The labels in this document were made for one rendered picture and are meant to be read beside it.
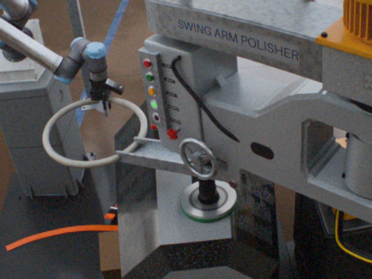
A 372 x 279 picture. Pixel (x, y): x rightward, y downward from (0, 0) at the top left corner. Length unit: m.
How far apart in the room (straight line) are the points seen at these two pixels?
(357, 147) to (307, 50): 0.29
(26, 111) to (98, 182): 0.76
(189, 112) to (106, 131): 2.45
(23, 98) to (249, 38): 2.03
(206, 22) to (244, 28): 0.13
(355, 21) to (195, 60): 0.57
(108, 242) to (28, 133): 0.86
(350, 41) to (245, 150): 0.57
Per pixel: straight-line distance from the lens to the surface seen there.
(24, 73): 3.20
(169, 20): 1.55
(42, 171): 3.50
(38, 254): 3.25
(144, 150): 2.25
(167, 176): 2.23
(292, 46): 1.31
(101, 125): 4.17
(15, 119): 3.30
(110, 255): 2.94
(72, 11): 4.07
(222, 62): 1.68
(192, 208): 2.04
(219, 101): 1.60
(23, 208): 3.60
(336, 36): 1.24
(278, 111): 1.46
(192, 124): 1.70
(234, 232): 1.98
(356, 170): 1.43
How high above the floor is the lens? 2.28
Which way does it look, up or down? 36 degrees down
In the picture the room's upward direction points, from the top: 8 degrees counter-clockwise
